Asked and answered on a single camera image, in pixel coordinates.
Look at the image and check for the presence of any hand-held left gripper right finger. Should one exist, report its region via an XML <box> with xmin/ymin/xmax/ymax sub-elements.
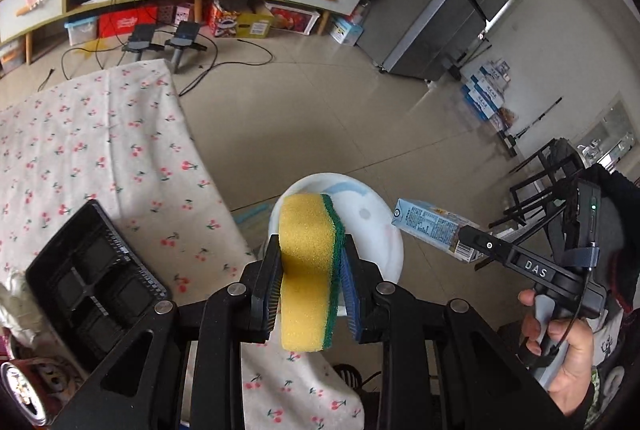
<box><xmin>340</xmin><ymin>234</ymin><xmax>586</xmax><ymax>430</ymax></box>

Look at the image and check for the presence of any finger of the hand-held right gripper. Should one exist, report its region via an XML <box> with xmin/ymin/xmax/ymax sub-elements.
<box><xmin>457</xmin><ymin>225</ymin><xmax>520</xmax><ymax>270</ymax></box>

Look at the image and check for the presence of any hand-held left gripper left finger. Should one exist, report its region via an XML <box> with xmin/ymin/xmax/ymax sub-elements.
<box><xmin>50</xmin><ymin>234</ymin><xmax>286</xmax><ymax>430</ymax></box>

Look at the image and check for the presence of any yellow green sponge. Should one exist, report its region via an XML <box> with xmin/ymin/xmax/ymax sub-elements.
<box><xmin>277</xmin><ymin>194</ymin><xmax>348</xmax><ymax>353</ymax></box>

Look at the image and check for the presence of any blue milk carton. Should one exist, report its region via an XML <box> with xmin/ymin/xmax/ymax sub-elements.
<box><xmin>391</xmin><ymin>199</ymin><xmax>481</xmax><ymax>263</ymax></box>

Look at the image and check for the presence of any white plastic bin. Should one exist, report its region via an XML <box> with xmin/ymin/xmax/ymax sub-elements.
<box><xmin>267</xmin><ymin>172</ymin><xmax>405</xmax><ymax>316</ymax></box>

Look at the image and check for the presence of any black plastic tray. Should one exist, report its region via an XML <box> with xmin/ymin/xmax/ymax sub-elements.
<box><xmin>25</xmin><ymin>199</ymin><xmax>171</xmax><ymax>373</ymax></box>

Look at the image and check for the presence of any person's right hand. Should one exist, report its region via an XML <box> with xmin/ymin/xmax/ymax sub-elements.
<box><xmin>517</xmin><ymin>289</ymin><xmax>596</xmax><ymax>416</ymax></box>

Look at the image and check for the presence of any black metal stool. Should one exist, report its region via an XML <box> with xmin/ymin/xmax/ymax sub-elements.
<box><xmin>487</xmin><ymin>137</ymin><xmax>586</xmax><ymax>241</ymax></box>

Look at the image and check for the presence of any stack of blue white boxes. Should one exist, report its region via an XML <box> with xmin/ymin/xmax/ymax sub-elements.
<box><xmin>459</xmin><ymin>59</ymin><xmax>521</xmax><ymax>131</ymax></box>

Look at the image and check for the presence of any cherry print tablecloth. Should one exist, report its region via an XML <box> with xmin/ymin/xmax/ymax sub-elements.
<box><xmin>0</xmin><ymin>60</ymin><xmax>363</xmax><ymax>430</ymax></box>

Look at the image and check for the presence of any metal can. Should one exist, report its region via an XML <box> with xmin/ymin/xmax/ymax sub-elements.
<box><xmin>0</xmin><ymin>359</ymin><xmax>53</xmax><ymax>427</ymax></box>

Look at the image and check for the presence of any small blue white box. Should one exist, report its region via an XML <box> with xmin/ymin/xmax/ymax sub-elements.
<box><xmin>329</xmin><ymin>14</ymin><xmax>362</xmax><ymax>46</ymax></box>

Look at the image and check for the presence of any black grey device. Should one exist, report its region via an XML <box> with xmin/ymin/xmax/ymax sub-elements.
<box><xmin>164</xmin><ymin>21</ymin><xmax>208</xmax><ymax>72</ymax></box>
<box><xmin>122</xmin><ymin>24</ymin><xmax>166</xmax><ymax>63</ymax></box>

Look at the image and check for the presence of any colourful snack box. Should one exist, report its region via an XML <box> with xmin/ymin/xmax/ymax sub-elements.
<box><xmin>207</xmin><ymin>0</ymin><xmax>275</xmax><ymax>39</ymax></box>

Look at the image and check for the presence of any red fruit box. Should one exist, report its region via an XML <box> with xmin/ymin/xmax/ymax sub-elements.
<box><xmin>264</xmin><ymin>1</ymin><xmax>321</xmax><ymax>34</ymax></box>

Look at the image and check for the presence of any red gift box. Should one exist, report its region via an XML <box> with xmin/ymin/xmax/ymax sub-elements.
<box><xmin>97</xmin><ymin>5</ymin><xmax>161</xmax><ymax>38</ymax></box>

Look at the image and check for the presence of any clear plastic storage box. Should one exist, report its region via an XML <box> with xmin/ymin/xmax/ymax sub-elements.
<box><xmin>64</xmin><ymin>16</ymin><xmax>100</xmax><ymax>47</ymax></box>

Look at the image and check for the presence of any black floor cable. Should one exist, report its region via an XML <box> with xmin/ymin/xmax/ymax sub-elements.
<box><xmin>40</xmin><ymin>37</ymin><xmax>276</xmax><ymax>96</ymax></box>

